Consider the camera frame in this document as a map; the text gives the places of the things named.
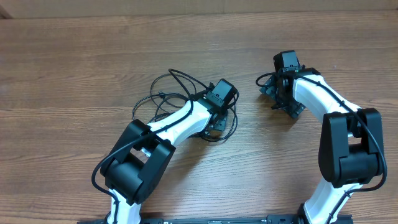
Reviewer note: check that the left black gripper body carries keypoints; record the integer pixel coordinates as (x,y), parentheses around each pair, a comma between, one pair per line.
(219,125)

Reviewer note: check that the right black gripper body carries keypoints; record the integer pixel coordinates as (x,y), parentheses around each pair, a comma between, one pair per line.
(272,89)

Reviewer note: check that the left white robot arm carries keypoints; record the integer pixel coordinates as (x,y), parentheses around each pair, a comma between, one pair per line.
(138,160)

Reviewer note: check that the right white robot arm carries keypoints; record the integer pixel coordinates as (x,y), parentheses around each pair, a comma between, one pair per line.
(351,152)

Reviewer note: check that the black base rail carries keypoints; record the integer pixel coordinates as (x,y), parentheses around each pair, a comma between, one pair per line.
(217,220)

